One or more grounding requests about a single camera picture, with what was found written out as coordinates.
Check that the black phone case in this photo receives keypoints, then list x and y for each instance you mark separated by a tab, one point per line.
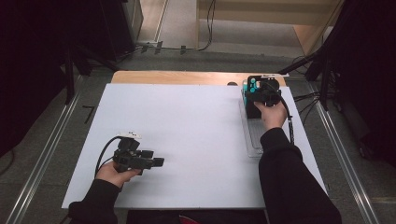
252	112

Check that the black curtain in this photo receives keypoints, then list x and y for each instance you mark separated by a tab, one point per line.
370	77
31	62

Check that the white table board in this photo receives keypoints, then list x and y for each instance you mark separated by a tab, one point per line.
186	174

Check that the black metal stand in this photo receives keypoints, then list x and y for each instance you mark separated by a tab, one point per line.
325	87
69	81

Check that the clear plastic tray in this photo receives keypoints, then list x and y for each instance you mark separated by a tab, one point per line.
253	140

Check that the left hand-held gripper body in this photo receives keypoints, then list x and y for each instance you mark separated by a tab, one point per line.
129	158

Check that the person's right hand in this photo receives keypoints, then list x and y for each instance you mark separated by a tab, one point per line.
273	116

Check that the person's left hand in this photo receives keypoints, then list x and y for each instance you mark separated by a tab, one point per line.
113	177

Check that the aluminium floor rail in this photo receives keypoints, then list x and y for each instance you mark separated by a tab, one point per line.
343	155
46	155

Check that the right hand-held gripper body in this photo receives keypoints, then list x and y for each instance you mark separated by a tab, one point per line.
269	91

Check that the light wooden shelf unit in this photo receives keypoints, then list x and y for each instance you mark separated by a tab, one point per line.
264	17

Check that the wooden table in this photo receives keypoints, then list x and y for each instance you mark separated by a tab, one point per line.
186	77

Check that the dark cabinet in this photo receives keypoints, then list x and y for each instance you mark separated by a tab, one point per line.
124	28

